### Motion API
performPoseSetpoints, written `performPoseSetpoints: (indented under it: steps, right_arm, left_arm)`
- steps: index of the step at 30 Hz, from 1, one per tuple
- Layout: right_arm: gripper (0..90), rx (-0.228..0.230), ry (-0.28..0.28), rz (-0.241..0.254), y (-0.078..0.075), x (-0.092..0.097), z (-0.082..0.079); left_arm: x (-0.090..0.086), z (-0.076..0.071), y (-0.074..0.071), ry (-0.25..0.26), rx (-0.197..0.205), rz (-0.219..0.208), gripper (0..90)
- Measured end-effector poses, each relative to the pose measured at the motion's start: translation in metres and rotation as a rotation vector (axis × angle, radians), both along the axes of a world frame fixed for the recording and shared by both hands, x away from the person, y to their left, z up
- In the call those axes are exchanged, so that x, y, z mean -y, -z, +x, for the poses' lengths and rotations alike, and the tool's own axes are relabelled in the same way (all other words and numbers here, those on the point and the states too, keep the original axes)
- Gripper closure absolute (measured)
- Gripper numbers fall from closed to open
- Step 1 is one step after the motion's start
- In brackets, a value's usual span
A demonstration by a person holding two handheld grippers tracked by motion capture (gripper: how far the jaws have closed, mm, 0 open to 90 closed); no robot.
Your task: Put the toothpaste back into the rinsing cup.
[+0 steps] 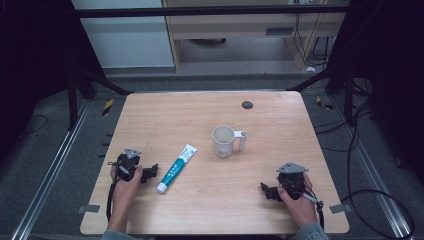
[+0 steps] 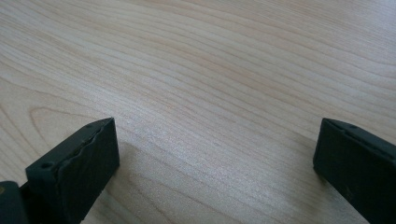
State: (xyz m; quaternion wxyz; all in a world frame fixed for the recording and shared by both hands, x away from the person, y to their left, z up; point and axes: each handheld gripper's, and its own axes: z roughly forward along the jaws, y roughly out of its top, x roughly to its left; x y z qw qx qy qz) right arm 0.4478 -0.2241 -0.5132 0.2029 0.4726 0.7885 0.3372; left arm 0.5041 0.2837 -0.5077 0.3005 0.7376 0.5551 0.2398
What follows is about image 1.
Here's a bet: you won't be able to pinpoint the white cup with handle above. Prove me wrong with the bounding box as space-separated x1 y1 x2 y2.
211 125 248 159

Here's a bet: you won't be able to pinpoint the grey tape patch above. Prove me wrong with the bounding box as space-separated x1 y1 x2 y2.
77 204 101 214
329 203 353 215

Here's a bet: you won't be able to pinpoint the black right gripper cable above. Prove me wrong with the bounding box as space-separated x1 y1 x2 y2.
301 184 326 231

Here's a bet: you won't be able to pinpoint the black horizontal frame bar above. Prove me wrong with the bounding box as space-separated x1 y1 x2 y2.
71 4 349 19

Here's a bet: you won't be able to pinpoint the light wooden desk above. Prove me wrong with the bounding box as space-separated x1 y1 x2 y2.
162 0 348 74

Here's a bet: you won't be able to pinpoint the black floor cable loop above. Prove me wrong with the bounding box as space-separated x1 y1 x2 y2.
340 99 416 240

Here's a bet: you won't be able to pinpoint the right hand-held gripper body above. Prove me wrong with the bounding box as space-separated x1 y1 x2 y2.
275 161 318 204

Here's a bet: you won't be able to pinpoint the white and teal toothpaste tube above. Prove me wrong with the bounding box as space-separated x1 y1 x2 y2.
156 143 198 194

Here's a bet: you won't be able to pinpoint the aluminium floor rail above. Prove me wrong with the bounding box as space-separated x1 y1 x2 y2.
9 99 92 240
331 94 412 239

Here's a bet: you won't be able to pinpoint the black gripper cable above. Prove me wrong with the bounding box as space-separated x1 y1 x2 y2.
105 176 120 223
301 184 326 231

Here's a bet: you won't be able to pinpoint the person's left hand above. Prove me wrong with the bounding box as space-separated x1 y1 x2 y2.
110 164 144 212

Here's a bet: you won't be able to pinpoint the black metal stand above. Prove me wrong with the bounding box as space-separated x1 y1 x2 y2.
286 63 356 127
65 64 134 132

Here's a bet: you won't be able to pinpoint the hanging black cables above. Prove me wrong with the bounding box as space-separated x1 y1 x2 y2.
293 12 336 69

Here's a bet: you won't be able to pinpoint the yellow and black tape strip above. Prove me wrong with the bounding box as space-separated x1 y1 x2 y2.
315 95 334 111
101 98 115 117

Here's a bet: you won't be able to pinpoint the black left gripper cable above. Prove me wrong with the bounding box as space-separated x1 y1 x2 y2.
105 176 120 223

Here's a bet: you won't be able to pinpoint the person's right hand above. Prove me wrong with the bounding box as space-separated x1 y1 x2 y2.
277 172 318 228

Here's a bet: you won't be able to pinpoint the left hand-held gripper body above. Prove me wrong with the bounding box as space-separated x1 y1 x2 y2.
107 147 145 183

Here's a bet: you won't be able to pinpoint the white cabinet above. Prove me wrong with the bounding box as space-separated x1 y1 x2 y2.
70 0 176 70

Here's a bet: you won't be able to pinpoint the thin black floor cable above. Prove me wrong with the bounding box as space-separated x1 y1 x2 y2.
19 114 48 137

